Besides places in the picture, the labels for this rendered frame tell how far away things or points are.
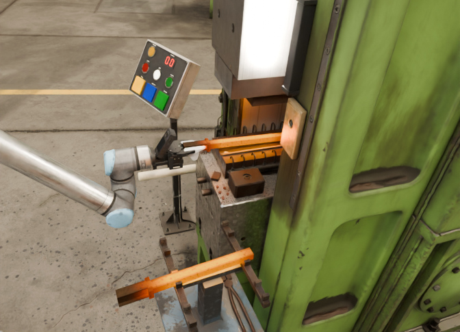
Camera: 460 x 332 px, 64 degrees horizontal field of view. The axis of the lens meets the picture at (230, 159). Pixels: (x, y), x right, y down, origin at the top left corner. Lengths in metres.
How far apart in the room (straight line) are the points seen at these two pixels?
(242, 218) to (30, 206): 1.79
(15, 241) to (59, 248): 0.29
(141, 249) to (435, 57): 1.91
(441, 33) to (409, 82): 0.14
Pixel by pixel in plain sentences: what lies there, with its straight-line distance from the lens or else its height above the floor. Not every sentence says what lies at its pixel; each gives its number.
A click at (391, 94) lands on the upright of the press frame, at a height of 1.43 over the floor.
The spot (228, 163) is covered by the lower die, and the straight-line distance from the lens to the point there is 1.43.
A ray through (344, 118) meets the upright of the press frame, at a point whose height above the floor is 1.41.
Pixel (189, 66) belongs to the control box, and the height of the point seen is 1.17.
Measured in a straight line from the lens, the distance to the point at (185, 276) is 1.09.
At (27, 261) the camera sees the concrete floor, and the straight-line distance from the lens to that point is 2.55.
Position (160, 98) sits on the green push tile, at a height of 1.02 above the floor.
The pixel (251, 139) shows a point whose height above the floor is 1.04.
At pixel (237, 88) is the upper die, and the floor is 1.31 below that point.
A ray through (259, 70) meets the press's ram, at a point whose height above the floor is 1.39.
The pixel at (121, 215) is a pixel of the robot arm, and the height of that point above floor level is 0.93.
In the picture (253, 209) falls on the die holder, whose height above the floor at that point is 0.86.
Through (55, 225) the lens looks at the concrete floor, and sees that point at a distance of 2.69.
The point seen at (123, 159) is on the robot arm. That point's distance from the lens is 1.37.
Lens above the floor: 1.88
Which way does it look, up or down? 38 degrees down
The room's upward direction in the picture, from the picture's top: 5 degrees clockwise
